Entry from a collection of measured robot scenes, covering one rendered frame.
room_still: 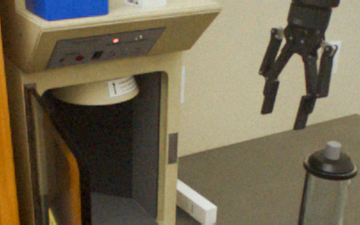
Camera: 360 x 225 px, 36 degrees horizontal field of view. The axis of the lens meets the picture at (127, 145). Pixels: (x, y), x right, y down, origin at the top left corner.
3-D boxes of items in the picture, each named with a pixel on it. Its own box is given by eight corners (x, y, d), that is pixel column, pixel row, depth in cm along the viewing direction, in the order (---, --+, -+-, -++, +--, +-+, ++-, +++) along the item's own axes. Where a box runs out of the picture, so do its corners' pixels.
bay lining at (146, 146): (13, 203, 128) (-1, 55, 113) (113, 178, 139) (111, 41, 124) (51, 259, 109) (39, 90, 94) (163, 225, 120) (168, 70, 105)
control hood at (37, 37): (19, 70, 91) (13, 9, 86) (184, 46, 104) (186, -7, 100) (43, 91, 81) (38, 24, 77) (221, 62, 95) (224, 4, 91)
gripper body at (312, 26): (280, -1, 101) (269, 49, 104) (319, 10, 95) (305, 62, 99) (305, -1, 105) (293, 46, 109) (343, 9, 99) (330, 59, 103)
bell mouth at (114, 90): (38, 84, 114) (37, 58, 111) (114, 71, 121) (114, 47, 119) (71, 112, 99) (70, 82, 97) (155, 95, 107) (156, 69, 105)
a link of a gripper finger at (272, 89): (270, 82, 108) (267, 81, 109) (263, 115, 111) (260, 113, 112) (280, 80, 110) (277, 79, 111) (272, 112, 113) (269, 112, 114)
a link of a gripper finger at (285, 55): (296, 37, 101) (290, 33, 102) (264, 82, 109) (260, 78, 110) (308, 37, 104) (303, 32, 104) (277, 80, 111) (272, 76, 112)
